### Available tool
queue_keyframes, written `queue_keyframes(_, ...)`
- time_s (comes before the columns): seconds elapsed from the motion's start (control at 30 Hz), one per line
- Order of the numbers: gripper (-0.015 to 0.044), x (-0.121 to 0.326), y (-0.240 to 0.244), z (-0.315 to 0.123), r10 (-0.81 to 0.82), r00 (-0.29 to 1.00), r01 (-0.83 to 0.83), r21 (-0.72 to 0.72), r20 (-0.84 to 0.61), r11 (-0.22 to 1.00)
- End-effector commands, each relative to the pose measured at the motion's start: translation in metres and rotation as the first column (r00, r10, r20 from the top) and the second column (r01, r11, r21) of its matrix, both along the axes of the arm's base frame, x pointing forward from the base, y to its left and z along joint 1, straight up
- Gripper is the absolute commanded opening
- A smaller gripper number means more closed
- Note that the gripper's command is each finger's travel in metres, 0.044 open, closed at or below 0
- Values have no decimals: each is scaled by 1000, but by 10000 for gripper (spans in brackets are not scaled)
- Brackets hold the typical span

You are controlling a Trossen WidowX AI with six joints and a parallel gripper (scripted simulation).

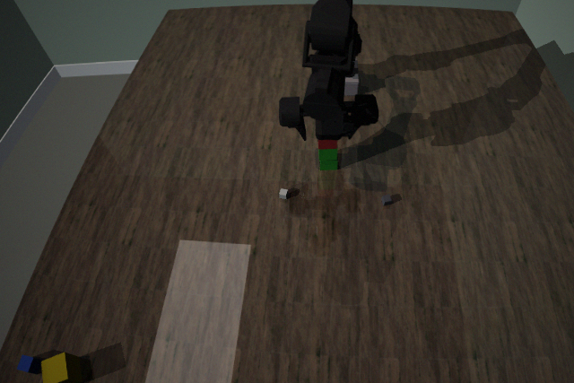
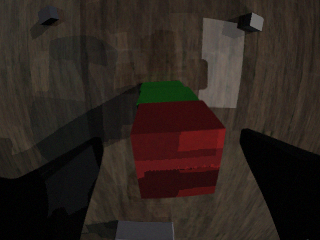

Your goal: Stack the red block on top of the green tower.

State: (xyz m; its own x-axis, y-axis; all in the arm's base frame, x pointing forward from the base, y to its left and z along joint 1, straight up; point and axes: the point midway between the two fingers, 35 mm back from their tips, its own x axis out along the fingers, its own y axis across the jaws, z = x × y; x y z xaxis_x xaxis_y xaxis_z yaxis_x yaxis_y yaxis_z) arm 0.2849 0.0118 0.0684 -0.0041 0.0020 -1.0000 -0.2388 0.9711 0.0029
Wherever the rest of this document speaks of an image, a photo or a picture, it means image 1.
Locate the yellow block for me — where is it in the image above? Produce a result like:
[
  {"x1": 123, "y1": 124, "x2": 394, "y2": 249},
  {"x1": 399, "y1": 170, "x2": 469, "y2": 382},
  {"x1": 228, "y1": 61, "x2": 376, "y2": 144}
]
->
[{"x1": 41, "y1": 353, "x2": 83, "y2": 383}]

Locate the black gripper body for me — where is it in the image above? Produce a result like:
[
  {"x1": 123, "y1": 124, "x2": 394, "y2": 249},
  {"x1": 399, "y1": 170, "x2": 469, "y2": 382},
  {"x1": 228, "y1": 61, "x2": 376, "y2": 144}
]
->
[{"x1": 279, "y1": 83, "x2": 378, "y2": 126}]

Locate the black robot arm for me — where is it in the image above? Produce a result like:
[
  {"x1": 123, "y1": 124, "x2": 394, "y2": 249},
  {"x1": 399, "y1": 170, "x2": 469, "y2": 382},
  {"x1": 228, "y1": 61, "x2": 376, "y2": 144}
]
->
[{"x1": 302, "y1": 0, "x2": 362, "y2": 140}]

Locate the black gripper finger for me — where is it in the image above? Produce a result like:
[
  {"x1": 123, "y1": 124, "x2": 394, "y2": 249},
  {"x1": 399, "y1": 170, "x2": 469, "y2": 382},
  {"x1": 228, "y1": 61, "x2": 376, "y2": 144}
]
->
[
  {"x1": 288, "y1": 117, "x2": 307, "y2": 141},
  {"x1": 348, "y1": 113, "x2": 370, "y2": 139}
]

